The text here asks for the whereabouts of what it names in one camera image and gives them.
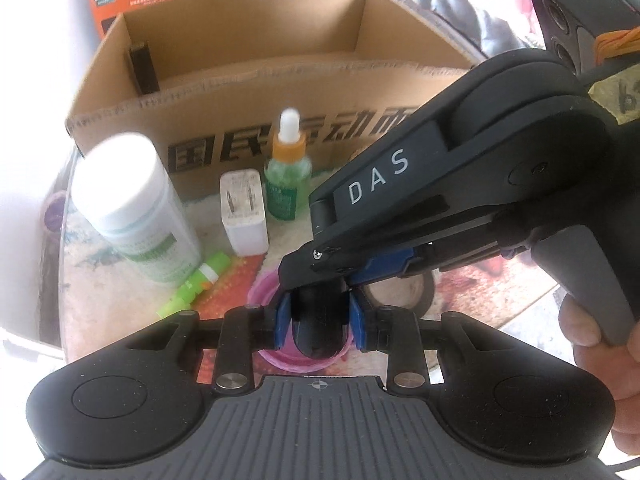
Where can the brown cardboard box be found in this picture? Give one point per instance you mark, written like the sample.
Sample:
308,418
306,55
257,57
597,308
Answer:
320,105

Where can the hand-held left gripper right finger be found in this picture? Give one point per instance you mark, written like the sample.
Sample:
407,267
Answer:
358,322

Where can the purple plastic item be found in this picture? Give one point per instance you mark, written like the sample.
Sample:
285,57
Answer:
54,212

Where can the black rounded object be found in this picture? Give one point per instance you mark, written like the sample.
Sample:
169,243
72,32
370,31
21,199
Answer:
320,327

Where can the black rectangular item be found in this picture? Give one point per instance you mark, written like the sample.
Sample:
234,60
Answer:
144,67

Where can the person's right hand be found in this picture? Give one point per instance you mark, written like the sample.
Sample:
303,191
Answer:
607,385

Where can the green dropper bottle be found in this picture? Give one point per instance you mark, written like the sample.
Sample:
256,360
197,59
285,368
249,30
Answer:
286,180

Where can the pink plastic lid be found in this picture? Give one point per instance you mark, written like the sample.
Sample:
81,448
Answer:
265,292

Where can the green and white tube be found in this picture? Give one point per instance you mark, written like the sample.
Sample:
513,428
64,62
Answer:
200,280

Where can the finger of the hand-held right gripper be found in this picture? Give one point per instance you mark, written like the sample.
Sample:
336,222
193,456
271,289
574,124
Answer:
380,180
386,265

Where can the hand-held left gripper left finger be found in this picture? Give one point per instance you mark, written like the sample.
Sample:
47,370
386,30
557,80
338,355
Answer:
283,321

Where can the white plastic bottle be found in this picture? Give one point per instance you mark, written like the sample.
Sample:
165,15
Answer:
137,210

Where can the white charger plug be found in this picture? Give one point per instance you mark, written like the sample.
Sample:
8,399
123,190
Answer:
245,215

